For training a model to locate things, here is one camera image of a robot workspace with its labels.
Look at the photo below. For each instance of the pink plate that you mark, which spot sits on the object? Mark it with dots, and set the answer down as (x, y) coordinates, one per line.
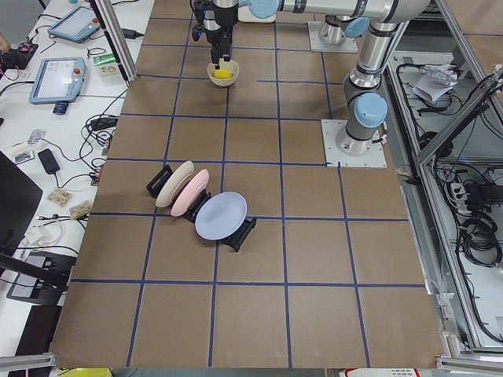
(190, 192)

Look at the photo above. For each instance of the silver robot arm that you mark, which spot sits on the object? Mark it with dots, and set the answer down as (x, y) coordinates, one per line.
(367, 109)
(352, 22)

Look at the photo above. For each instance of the blue plate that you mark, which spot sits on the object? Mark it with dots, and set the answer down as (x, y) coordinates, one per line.
(221, 216)

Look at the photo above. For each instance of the cream rectangular tray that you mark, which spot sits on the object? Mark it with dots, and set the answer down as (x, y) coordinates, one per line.
(247, 17)

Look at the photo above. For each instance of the green white carton box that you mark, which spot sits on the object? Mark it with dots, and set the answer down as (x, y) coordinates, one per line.
(106, 65)

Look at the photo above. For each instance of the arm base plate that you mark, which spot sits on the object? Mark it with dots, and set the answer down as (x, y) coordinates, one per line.
(327, 38)
(343, 151)

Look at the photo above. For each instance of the blue teach pendant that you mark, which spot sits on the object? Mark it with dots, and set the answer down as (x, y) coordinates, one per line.
(58, 80)
(76, 26)

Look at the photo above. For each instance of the yellow lemon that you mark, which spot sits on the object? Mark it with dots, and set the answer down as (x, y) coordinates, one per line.
(222, 74)

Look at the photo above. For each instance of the black phone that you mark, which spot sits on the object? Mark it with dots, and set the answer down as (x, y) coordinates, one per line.
(48, 161)

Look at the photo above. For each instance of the black dish rack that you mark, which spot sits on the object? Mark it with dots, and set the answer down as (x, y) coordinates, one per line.
(234, 241)

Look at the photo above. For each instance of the black monitor stand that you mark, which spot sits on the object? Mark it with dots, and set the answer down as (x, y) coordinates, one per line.
(43, 277)

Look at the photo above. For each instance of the cream plate in rack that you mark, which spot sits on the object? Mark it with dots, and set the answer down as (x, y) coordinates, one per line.
(174, 184)

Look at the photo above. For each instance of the aluminium frame post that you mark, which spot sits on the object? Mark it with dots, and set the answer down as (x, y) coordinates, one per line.
(103, 10)

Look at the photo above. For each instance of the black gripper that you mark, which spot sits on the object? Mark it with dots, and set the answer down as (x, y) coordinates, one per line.
(218, 36)

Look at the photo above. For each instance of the white bowl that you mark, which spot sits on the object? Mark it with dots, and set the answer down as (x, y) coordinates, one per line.
(230, 65)

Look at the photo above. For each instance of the black power adapter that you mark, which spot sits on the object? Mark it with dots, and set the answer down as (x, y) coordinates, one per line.
(131, 34)

